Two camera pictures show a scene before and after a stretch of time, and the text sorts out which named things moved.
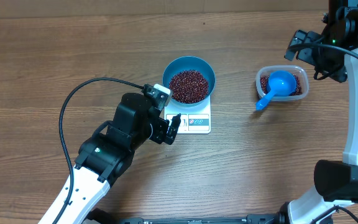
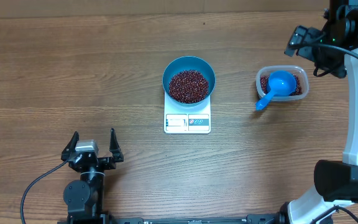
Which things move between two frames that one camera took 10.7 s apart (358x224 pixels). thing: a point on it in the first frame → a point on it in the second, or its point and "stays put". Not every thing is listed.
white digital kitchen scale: [193, 120] stays put
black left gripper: [161, 126] → [109, 163]
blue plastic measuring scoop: [281, 83] stays put
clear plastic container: [284, 83] stays put
